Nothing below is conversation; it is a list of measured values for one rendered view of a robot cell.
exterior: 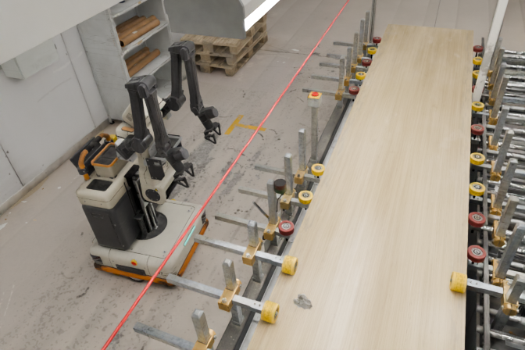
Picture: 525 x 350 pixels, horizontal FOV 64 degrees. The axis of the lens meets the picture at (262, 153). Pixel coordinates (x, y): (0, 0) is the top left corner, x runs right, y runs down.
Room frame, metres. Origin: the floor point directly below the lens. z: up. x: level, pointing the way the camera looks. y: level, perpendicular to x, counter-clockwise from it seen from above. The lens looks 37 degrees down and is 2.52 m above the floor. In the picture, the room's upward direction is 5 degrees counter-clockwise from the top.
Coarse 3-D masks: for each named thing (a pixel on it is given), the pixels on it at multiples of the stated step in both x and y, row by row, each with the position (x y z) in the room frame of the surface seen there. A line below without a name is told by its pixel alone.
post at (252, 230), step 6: (252, 222) 1.33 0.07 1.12; (252, 228) 1.31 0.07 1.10; (252, 234) 1.31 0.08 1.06; (258, 234) 1.34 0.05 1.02; (252, 240) 1.31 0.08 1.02; (258, 240) 1.33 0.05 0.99; (258, 264) 1.31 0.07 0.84; (252, 270) 1.32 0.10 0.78; (258, 270) 1.31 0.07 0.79; (258, 276) 1.31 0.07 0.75
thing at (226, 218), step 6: (216, 216) 1.64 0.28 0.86; (222, 216) 1.63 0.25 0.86; (228, 216) 1.63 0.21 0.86; (234, 216) 1.62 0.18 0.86; (228, 222) 1.61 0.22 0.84; (234, 222) 1.59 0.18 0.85; (240, 222) 1.58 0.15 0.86; (246, 222) 1.58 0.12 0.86; (258, 228) 1.54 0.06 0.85; (264, 228) 1.52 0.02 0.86; (276, 228) 1.51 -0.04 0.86; (276, 234) 1.49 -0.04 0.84
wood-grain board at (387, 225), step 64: (384, 64) 3.21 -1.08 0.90; (448, 64) 3.11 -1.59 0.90; (384, 128) 2.28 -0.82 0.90; (448, 128) 2.22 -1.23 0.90; (320, 192) 1.72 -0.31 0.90; (384, 192) 1.67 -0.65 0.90; (448, 192) 1.63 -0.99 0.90; (320, 256) 1.28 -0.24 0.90; (384, 256) 1.25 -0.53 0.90; (448, 256) 1.22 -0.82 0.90; (320, 320) 0.95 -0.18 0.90; (384, 320) 0.93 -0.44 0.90; (448, 320) 0.91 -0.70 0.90
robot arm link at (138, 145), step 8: (136, 80) 1.82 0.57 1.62; (144, 80) 1.80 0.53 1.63; (152, 80) 1.83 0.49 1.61; (128, 88) 1.82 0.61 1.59; (136, 88) 1.80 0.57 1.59; (136, 96) 1.82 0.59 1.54; (136, 104) 1.83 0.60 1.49; (136, 112) 1.83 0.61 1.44; (144, 112) 1.86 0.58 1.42; (136, 120) 1.84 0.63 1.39; (144, 120) 1.85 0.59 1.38; (136, 128) 1.84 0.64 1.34; (144, 128) 1.84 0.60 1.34; (136, 136) 1.84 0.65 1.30; (144, 136) 1.84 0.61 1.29; (136, 144) 1.82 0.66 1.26; (144, 144) 1.82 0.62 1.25
